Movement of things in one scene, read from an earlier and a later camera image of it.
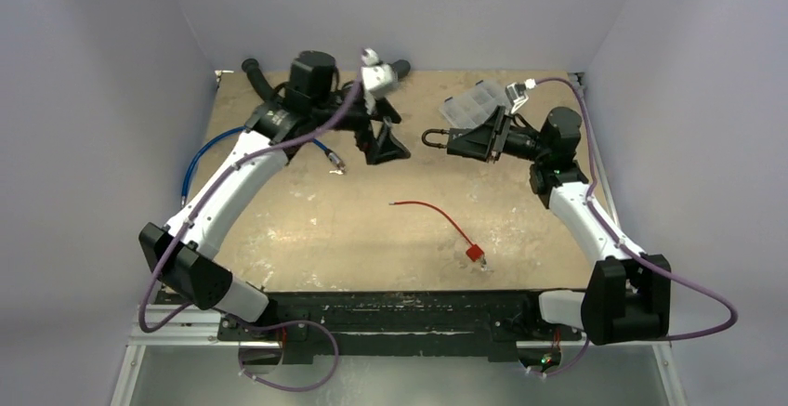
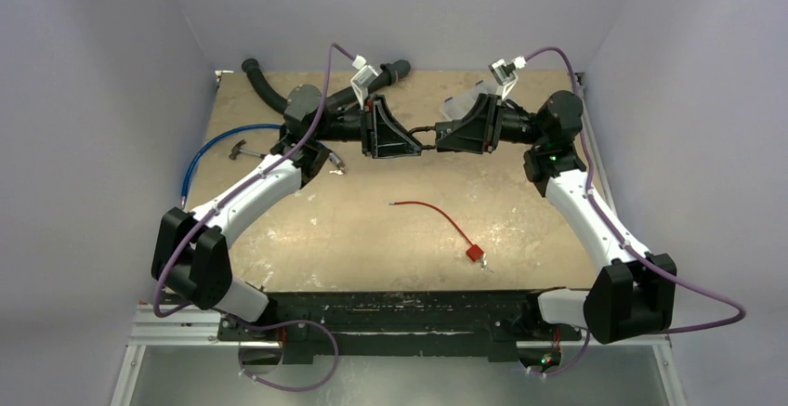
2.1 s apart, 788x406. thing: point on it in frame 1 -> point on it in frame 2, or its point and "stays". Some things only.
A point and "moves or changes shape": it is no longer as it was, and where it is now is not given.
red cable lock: [474, 252] stays
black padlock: [457, 139] moves or changes shape
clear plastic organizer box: [470, 107] stays
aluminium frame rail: [198, 328] stays
